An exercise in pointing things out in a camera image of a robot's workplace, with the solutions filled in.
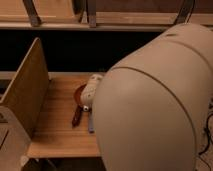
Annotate white plastic bottle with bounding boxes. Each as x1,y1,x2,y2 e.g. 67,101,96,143
80,74,103,111

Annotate left metal shelf bracket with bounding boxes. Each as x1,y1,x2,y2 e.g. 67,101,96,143
22,0,41,27

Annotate wooden side panel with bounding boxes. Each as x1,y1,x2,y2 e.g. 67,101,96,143
0,38,49,139

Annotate wooden shelf board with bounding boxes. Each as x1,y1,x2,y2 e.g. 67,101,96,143
0,0,213,31

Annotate metal shelf bracket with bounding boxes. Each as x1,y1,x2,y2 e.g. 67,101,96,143
174,0,195,25
22,0,41,27
86,0,96,28

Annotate brown wooden frying pan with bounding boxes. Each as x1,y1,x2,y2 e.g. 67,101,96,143
72,84,86,127

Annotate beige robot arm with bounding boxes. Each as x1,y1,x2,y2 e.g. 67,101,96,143
93,23,213,171

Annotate black cables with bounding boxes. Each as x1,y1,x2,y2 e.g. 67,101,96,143
198,103,213,171

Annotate right metal shelf bracket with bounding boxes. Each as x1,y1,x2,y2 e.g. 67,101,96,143
174,0,195,25

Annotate blue-grey eraser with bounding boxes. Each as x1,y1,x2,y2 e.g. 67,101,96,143
88,112,94,133

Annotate middle metal shelf bracket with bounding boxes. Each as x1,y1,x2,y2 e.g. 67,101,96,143
86,0,96,28

